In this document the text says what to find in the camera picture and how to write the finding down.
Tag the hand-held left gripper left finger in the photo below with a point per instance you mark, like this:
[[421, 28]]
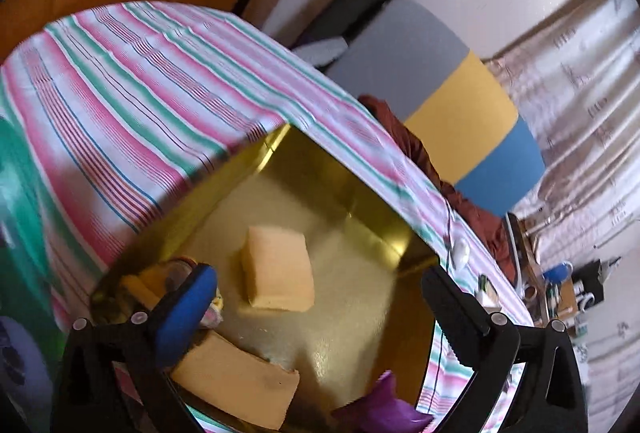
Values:
[[185, 313]]

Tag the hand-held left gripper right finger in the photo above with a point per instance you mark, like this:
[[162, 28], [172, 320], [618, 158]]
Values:
[[455, 308]]

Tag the gold tin box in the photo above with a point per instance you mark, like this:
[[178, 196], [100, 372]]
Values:
[[325, 313]]

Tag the brown biscuit packet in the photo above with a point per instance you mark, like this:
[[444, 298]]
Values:
[[487, 293]]

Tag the brown snack packet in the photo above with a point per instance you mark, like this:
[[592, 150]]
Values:
[[145, 285]]

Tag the white plastic packet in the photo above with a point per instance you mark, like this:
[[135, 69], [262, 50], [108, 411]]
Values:
[[460, 253]]

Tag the tan foam block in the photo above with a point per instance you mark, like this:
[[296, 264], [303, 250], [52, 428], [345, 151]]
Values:
[[277, 268], [235, 378]]

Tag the wooden side table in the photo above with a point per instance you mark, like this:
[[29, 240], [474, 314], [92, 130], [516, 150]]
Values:
[[525, 263]]

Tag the blue cup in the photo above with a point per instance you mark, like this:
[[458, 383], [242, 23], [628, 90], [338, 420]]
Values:
[[557, 272]]

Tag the purple snack packet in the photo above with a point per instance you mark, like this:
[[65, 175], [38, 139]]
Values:
[[385, 408]]

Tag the black device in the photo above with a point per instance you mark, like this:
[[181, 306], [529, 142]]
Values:
[[592, 280]]

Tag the maroon cloth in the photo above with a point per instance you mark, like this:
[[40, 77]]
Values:
[[425, 153]]

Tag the grey round appliance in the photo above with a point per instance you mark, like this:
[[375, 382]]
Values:
[[20, 363]]

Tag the green bag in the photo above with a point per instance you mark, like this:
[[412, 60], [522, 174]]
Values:
[[20, 213]]

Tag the grey yellow blue chair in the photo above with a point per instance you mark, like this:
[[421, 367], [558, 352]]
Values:
[[465, 98]]

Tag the striped tablecloth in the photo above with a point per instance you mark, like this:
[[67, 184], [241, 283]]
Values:
[[150, 88]]

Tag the patterned beige curtain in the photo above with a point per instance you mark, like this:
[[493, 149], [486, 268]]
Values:
[[575, 113]]

